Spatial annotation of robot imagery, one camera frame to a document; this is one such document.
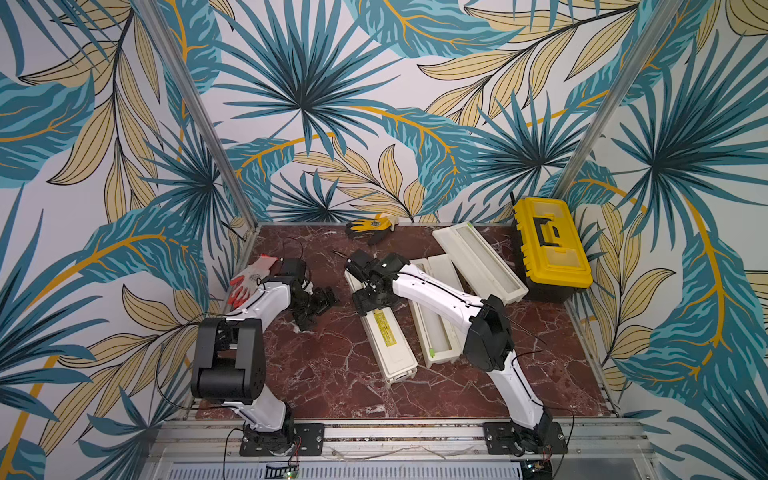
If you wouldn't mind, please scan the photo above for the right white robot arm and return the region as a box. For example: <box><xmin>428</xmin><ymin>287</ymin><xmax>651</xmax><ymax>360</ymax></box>
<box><xmin>345</xmin><ymin>250</ymin><xmax>555</xmax><ymax>451</ymax></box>

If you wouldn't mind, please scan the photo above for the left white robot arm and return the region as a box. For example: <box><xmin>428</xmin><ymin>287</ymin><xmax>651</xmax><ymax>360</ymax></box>
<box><xmin>191</xmin><ymin>256</ymin><xmax>337</xmax><ymax>434</ymax></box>

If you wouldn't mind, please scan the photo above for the white wrap dispenser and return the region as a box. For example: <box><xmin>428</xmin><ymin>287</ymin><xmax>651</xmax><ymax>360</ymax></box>
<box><xmin>409</xmin><ymin>254</ymin><xmax>466</xmax><ymax>368</ymax></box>
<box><xmin>361</xmin><ymin>307</ymin><xmax>418</xmax><ymax>386</ymax></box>
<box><xmin>432</xmin><ymin>222</ymin><xmax>529</xmax><ymax>305</ymax></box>

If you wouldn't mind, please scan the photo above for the yellow black toolbox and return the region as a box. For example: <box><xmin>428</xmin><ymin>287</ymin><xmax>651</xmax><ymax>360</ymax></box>
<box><xmin>510</xmin><ymin>197</ymin><xmax>593</xmax><ymax>304</ymax></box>

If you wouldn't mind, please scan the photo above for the yellow black work glove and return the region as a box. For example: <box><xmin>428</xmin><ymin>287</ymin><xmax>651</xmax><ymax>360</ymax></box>
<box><xmin>345</xmin><ymin>213</ymin><xmax>399</xmax><ymax>246</ymax></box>

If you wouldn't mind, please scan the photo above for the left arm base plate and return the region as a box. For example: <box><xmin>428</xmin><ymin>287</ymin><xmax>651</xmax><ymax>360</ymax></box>
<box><xmin>239</xmin><ymin>423</ymin><xmax>325</xmax><ymax>458</ymax></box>

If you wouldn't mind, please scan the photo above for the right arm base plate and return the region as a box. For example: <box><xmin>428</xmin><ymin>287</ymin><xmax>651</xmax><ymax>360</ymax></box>
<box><xmin>482</xmin><ymin>421</ymin><xmax>568</xmax><ymax>457</ymax></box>

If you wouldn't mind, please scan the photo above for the red white work glove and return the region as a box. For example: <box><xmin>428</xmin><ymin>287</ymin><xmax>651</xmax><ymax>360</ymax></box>
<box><xmin>227</xmin><ymin>255</ymin><xmax>277</xmax><ymax>310</ymax></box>

